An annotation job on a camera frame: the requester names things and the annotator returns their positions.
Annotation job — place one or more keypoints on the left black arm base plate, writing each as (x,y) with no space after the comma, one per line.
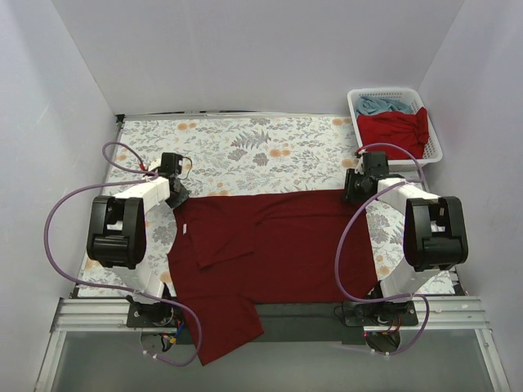
(151,315)

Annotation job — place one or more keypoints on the white plastic laundry basket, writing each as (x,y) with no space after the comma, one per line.
(432,152)

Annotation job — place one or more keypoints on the bright red t shirt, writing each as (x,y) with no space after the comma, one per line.
(408,131)

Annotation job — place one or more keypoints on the floral patterned table mat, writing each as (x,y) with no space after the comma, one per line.
(244,156)

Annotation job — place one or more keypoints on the light blue t shirt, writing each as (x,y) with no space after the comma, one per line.
(370,106)

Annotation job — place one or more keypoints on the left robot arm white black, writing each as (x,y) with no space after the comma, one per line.
(117,233)

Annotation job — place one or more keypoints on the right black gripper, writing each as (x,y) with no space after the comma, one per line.
(353,194)

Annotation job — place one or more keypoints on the aluminium frame rail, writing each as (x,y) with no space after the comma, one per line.
(117,315)

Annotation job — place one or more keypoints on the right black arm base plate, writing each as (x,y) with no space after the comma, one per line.
(383,314)

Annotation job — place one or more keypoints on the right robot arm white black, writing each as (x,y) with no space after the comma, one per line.
(435,236)

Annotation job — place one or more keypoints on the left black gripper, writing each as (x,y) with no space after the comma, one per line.
(178,194)

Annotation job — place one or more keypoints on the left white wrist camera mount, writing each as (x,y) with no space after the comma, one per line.
(152,168)

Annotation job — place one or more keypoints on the dark red t shirt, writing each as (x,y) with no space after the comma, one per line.
(233,253)

